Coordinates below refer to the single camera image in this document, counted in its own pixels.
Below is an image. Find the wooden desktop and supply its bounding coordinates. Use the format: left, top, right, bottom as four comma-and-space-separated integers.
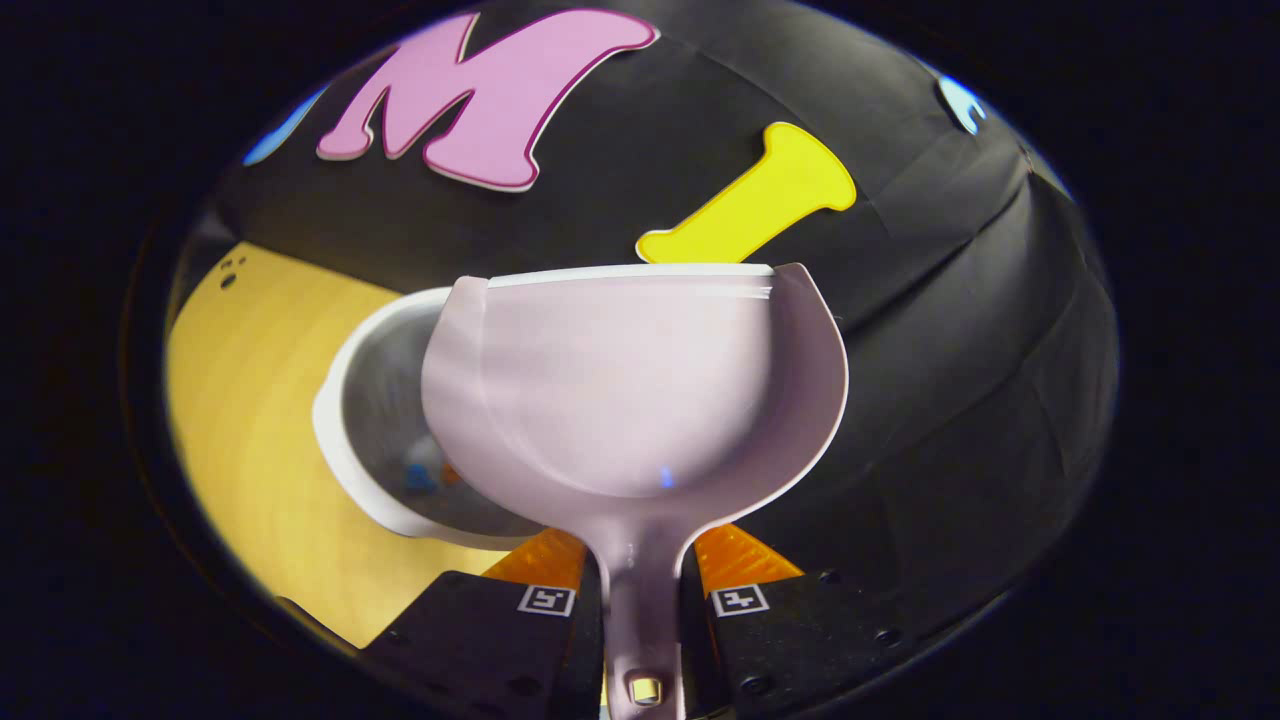
164, 240, 603, 653

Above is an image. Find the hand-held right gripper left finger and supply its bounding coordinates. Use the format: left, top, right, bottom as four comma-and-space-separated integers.
365, 528, 606, 719

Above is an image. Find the black backdrop cloth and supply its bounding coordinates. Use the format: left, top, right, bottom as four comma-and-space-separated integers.
165, 0, 1120, 643

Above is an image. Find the pale grey plastic dustpan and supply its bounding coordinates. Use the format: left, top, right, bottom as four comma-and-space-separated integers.
420, 262, 850, 720

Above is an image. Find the white ribbed garbage bin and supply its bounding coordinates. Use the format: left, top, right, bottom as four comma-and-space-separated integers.
311, 286, 547, 552

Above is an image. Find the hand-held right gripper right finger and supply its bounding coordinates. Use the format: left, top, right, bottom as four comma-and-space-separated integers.
685, 522, 922, 717

